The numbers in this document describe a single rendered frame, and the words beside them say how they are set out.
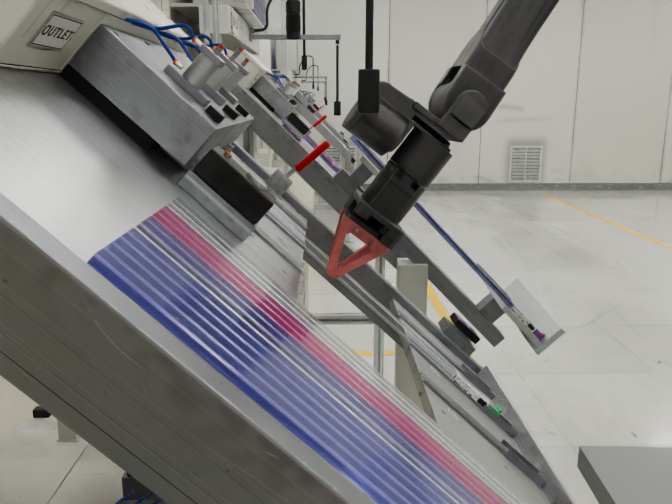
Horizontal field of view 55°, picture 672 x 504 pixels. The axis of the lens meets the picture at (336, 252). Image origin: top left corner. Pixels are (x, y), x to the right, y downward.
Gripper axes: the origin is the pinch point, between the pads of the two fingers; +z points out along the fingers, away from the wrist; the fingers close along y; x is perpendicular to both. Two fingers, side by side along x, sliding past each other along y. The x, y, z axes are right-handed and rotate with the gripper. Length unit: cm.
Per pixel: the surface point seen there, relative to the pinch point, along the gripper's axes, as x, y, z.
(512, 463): 27.2, 12.8, 3.4
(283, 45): -61, -447, -28
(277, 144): -16, -96, 1
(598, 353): 159, -202, 0
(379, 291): 11.2, -19.1, 2.6
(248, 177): -14.6, 17.0, -5.7
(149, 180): -20.8, 23.7, -1.8
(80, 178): -22.9, 34.7, -2.1
